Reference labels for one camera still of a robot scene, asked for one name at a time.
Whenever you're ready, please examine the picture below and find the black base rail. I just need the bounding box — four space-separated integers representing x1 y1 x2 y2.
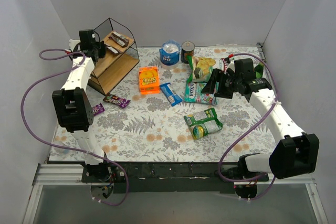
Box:
81 159 271 196

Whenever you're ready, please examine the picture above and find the brown chocolate bar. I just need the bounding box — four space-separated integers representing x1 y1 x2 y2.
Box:
106 45 121 55
109 31 129 48

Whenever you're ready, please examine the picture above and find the wire and wood shelf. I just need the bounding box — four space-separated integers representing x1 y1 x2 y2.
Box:
66 17 140 96

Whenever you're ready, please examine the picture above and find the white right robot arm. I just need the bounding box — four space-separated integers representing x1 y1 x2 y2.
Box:
202 58 319 181

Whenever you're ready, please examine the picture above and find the floral table mat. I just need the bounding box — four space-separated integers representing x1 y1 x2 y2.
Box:
48 45 292 163

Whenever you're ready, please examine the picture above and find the orange candy box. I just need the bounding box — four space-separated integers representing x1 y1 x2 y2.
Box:
138 66 160 95

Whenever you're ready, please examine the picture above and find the teal Fox's candy bag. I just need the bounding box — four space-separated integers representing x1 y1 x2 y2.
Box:
184 82 217 105

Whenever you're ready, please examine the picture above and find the blue monster tissue roll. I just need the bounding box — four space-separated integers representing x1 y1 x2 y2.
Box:
159 40 181 70

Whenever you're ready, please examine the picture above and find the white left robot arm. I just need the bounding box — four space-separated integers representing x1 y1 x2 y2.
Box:
52 29 106 166

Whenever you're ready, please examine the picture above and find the purple M&M's candy bag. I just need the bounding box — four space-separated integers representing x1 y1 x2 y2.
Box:
92 103 105 116

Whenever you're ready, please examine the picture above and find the blue wafer bar wrapper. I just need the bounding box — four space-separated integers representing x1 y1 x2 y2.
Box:
160 82 182 106

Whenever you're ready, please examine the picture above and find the Chuba cassava chips bag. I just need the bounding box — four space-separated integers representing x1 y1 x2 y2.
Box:
186 56 230 83

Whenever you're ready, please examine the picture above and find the green glass bottle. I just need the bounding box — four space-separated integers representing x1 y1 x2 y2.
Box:
254 63 264 79

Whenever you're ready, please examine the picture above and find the brown M&M's candy bag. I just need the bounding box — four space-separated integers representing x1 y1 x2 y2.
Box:
103 92 130 109

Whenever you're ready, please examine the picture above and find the dark tin can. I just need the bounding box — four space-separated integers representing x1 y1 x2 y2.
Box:
181 41 195 64

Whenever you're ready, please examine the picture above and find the green Spring candy bag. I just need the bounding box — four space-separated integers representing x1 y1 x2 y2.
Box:
183 108 223 140

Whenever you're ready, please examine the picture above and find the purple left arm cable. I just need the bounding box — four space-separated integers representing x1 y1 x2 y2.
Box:
20 48 130 207

